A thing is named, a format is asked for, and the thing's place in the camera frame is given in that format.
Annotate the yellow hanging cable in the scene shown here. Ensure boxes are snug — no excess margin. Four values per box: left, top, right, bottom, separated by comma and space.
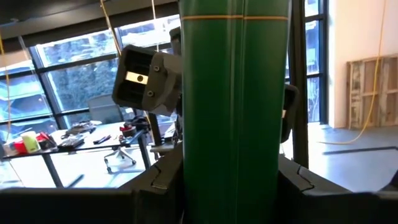
318, 0, 388, 146

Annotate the dark green pepper tin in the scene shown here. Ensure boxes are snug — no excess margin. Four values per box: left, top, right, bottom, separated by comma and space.
178, 0, 292, 224

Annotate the cluttered black work desk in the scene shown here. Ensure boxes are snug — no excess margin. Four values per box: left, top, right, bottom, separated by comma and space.
0, 121, 162, 189

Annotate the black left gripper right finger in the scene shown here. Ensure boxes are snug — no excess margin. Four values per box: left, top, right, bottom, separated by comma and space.
276, 154, 355, 224

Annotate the lime green cup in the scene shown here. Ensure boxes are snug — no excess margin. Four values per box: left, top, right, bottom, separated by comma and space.
21, 130, 41, 154

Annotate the wooden pallet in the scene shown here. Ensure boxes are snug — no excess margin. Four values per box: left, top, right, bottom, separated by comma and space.
346, 54, 398, 130

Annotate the black-framed window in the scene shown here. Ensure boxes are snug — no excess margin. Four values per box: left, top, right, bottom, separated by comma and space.
0, 14, 329, 187

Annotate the red container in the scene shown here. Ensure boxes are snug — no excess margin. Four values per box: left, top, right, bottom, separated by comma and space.
14, 139, 29, 155

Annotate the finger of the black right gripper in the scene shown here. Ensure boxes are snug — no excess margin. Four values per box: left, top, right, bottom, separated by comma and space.
280, 83, 300, 144
145, 51, 184, 118

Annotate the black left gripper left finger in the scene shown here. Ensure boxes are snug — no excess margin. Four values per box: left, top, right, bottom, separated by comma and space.
122, 144, 185, 224

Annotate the grey office chair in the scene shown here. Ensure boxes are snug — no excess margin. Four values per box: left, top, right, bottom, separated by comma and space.
86, 93, 137, 175

